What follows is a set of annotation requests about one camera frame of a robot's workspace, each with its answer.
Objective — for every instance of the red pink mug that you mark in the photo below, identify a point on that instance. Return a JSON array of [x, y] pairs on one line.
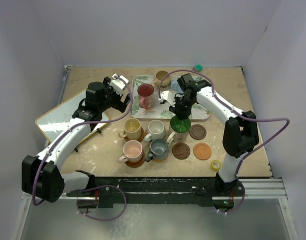
[[146, 95]]

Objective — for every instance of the brown ringed wooden saucer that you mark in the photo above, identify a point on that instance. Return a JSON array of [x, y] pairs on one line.
[[140, 138]]

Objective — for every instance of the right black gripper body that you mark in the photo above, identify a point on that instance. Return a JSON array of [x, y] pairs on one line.
[[183, 105]]

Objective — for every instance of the small whiteboard wooden frame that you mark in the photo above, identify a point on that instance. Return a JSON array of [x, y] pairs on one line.
[[57, 120]]

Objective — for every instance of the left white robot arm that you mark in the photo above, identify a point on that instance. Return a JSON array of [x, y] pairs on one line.
[[41, 174]]

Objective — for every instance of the white beige mug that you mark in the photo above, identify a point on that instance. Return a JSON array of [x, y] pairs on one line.
[[155, 130]]

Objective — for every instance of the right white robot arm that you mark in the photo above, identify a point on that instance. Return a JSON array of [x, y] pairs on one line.
[[240, 134]]

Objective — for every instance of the large brown ringed saucer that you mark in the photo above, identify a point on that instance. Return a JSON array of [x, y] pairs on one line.
[[136, 164]]

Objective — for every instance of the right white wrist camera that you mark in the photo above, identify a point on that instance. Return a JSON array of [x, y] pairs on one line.
[[167, 97]]

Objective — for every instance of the green eraser block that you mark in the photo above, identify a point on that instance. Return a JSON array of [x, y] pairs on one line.
[[197, 68]]

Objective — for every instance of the yellow mug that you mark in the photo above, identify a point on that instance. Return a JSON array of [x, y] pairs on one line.
[[132, 129]]

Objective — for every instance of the grey cup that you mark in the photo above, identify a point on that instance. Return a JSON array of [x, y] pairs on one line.
[[158, 149]]

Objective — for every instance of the dark walnut round coaster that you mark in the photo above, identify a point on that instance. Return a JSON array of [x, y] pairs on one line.
[[181, 151]]

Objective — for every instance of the green floral mug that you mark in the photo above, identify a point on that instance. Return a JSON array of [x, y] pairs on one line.
[[178, 129]]

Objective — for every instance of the yellow tape roll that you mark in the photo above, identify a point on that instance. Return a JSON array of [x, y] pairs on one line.
[[215, 165]]

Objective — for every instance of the light blue cup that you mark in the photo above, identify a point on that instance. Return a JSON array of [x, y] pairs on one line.
[[176, 87]]

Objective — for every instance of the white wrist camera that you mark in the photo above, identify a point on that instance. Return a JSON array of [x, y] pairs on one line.
[[119, 83], [167, 97]]

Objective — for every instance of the black aluminium base frame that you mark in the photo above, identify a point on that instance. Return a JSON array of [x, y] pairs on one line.
[[104, 192]]

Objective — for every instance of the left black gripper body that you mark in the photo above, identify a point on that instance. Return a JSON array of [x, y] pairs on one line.
[[114, 98]]

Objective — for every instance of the light wood coaster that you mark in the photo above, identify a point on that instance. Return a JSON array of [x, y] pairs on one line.
[[202, 151]]

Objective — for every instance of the tan wooden cup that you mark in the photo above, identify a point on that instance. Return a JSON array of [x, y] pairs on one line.
[[159, 76]]

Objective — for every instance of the dark wood coaster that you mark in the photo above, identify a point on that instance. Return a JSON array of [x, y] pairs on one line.
[[198, 132]]

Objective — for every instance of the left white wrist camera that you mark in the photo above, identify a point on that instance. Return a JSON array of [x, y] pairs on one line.
[[119, 83]]

